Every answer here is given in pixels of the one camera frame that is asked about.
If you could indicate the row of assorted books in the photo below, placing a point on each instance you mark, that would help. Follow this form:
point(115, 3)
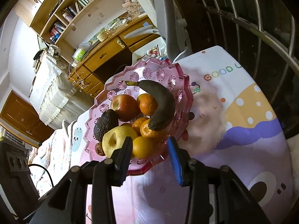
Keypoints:
point(57, 30)

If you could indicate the pink glass fruit plate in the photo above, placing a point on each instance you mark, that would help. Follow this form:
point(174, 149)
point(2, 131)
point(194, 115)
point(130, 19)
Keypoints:
point(149, 73)

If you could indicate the white lace cover cloth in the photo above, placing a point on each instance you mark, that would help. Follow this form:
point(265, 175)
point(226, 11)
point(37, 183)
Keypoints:
point(53, 86)

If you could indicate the wooden door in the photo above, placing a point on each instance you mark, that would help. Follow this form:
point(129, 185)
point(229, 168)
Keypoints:
point(21, 119)

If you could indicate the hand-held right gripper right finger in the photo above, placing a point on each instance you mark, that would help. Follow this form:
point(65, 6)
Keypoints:
point(175, 161)

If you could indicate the wooden bookshelf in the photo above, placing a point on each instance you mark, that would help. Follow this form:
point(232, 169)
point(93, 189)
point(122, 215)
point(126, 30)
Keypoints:
point(30, 7)

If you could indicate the small tangerine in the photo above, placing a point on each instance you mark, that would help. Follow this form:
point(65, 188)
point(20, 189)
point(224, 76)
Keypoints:
point(148, 105)
point(138, 125)
point(141, 97)
point(149, 131)

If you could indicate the white curtain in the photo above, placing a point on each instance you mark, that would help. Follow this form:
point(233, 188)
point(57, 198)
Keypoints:
point(147, 4)

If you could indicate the small dark wrinkled fruit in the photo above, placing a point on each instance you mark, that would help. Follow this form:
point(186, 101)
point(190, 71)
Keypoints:
point(99, 149)

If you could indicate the large orange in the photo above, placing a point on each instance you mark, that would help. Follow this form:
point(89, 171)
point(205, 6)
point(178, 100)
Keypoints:
point(142, 147)

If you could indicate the red apple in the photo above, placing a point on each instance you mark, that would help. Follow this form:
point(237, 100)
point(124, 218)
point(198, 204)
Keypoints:
point(125, 107)

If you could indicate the grey office chair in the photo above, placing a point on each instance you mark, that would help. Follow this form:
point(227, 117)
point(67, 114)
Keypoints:
point(169, 28)

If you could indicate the brown patterned paper bag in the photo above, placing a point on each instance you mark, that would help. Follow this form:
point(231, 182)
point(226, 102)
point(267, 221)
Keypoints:
point(134, 8)

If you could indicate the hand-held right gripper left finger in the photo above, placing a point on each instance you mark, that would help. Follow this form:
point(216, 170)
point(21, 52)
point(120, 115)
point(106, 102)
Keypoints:
point(123, 158)

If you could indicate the dark green avocado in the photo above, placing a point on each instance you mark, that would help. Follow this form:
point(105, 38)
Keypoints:
point(105, 126)

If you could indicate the metal railing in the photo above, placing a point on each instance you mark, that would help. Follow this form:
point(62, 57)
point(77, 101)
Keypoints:
point(268, 36)

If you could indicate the green tissue pack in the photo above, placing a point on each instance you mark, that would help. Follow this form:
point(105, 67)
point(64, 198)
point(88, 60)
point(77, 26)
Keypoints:
point(79, 54)

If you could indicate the yellow pear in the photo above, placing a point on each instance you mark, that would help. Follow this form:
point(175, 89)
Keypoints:
point(109, 144)

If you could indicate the wooden desk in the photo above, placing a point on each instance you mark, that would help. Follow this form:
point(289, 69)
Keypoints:
point(105, 56)

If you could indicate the dark overripe banana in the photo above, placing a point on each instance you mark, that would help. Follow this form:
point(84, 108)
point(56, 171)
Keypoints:
point(163, 105)

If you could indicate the floral quilt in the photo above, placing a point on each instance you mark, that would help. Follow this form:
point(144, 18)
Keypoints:
point(53, 156)

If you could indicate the round beige container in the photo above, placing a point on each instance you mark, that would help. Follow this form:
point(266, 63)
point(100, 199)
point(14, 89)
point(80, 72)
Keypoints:
point(102, 36)

